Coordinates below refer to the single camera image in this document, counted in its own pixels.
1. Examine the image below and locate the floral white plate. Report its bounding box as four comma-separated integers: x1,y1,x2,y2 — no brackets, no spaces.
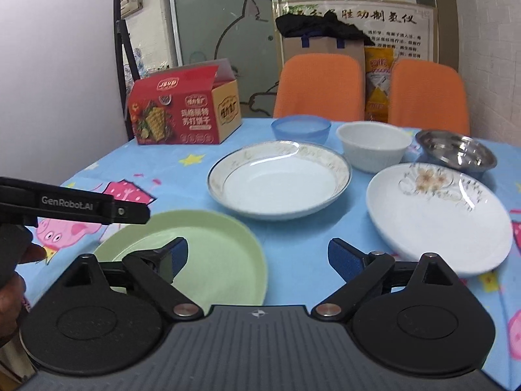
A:
366,163,513,277

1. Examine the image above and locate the green plastic plate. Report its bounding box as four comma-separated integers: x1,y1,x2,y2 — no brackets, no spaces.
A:
94,210,268,312

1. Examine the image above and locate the stainless steel bowl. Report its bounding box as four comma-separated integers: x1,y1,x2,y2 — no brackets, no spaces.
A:
415,130,497,178

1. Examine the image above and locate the white ribbed bowl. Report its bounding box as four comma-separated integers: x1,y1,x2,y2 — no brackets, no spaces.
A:
336,121,412,174

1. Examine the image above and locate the gold rimmed white plate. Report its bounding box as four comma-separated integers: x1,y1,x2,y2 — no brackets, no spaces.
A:
207,140,352,221

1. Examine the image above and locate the blue plastic bowl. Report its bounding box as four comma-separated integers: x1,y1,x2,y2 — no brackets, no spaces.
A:
271,115,331,145

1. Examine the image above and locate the person's left hand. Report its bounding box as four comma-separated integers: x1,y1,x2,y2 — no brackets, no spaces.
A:
0,244,46,339

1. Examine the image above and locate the black metal stand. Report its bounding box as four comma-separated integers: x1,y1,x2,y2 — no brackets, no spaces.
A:
113,0,139,140

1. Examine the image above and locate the red cracker box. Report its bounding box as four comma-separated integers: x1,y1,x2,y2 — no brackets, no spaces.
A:
128,58,242,145

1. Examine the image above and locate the right orange chair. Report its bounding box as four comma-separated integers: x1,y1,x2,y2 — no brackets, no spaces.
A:
388,59,470,135

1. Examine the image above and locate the orange chair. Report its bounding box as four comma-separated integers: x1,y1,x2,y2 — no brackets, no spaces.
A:
274,53,365,122
388,59,470,135

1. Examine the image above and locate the left orange chair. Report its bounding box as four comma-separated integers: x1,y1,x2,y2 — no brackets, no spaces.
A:
274,53,365,122

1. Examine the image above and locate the yellow snack bag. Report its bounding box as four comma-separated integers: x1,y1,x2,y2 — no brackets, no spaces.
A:
365,47,395,123

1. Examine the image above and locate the glass door with cat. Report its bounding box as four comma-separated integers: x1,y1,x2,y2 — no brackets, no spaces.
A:
172,0,279,117

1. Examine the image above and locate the white poster with characters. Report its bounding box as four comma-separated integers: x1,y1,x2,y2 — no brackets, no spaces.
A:
277,0,438,62

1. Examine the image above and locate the brown paper bag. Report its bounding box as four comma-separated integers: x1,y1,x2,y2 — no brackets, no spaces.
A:
282,37,365,71

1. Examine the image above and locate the black cloth on bag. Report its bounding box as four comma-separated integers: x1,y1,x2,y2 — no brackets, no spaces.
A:
275,11,375,46

